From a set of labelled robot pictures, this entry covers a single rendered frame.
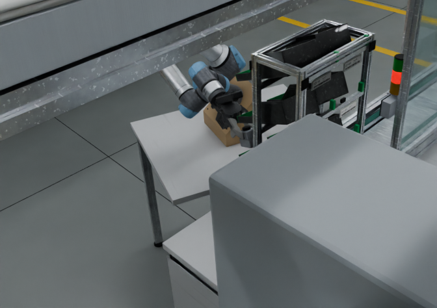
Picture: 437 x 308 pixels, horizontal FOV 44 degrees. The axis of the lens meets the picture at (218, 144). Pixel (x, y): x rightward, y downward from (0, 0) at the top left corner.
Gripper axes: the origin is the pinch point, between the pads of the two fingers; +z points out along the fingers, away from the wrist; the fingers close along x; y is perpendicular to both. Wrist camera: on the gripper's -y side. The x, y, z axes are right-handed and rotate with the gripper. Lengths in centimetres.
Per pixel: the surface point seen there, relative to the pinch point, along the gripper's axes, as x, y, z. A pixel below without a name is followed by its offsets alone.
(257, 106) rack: 7.2, -24.4, 5.0
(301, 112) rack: 4.8, -35.8, 18.2
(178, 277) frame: 32, 53, 20
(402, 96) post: -64, -4, 14
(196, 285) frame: 30, 46, 28
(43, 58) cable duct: 83, -107, 36
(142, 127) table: -1, 78, -65
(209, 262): 24, 36, 25
